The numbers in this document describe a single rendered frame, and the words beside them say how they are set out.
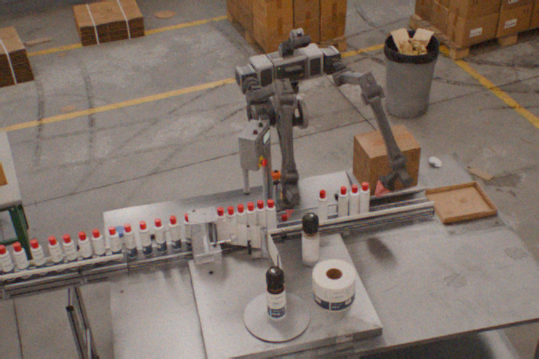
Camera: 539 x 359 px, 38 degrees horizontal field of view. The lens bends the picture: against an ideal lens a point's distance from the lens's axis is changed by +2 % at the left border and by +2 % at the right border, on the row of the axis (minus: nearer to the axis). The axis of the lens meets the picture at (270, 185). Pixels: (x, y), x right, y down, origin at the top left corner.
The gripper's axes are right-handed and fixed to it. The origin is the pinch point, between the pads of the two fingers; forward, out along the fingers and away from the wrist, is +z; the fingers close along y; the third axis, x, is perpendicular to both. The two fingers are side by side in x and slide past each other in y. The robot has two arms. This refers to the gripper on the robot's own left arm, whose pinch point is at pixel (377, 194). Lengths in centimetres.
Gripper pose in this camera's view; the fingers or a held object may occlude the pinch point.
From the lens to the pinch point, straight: 407.7
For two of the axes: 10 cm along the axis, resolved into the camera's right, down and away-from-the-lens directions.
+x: 7.8, 3.8, 5.0
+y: 2.2, 5.8, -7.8
